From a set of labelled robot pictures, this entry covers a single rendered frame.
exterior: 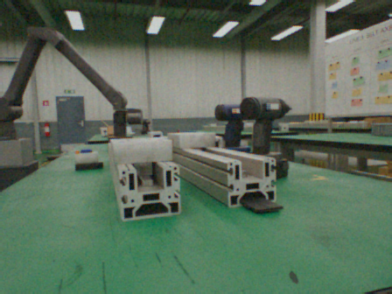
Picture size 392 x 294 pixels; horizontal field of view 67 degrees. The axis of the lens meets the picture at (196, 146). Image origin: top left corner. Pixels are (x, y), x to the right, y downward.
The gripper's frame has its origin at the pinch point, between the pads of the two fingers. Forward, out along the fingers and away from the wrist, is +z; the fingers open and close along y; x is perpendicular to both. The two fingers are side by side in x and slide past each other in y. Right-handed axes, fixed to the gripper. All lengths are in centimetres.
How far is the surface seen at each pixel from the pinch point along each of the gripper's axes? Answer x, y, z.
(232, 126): -42, 34, -15
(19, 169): 6.7, -41.5, 4.2
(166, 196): -87, 0, -5
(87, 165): -22.7, -13.8, -0.5
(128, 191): -87, -6, -6
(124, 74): 1097, 111, -177
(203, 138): -55, 19, -12
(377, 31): 119, 287, -108
